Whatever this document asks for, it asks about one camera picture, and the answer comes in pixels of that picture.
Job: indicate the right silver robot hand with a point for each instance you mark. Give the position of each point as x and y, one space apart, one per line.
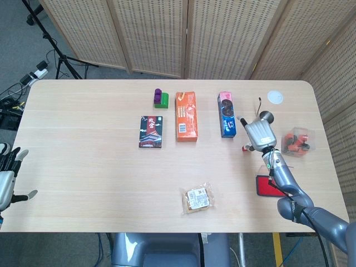
260 133

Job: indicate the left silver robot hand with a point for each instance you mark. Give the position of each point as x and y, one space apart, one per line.
7 183

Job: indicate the small red white tube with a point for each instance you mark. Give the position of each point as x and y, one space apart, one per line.
244 148

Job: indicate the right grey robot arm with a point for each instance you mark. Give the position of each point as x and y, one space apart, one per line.
289 180

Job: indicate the red stamp pad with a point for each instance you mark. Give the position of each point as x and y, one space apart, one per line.
264 187

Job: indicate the steel pitcher with thin spout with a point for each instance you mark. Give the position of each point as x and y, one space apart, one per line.
267 115

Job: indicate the blue cookie box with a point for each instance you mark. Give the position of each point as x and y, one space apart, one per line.
227 114

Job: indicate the clear box with orange toys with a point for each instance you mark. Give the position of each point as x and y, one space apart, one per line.
297 142

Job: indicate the white round table grommet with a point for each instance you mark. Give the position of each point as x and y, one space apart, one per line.
276 97

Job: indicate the orange cardboard snack box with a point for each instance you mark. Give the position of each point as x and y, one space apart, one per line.
187 116

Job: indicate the plastic wrapped cake slice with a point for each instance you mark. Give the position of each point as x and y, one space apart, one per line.
198 198

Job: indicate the woven wooden folding screen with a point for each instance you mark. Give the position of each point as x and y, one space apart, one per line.
339 83
153 33

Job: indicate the green toy block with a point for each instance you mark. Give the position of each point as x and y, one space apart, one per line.
164 100

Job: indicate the black power adapter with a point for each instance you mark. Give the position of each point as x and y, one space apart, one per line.
41 65
25 79

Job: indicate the purple toy block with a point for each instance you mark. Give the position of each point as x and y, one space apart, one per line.
158 96

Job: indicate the dark palace print card box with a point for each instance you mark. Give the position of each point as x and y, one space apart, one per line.
150 132

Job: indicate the white power strip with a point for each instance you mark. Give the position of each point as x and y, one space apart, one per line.
39 74

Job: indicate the metal table leg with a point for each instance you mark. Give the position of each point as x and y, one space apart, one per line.
242 250

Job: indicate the black tripod stand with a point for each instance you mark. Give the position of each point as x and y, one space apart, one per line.
62 59

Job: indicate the grey robot torso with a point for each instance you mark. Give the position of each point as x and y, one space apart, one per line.
167 250

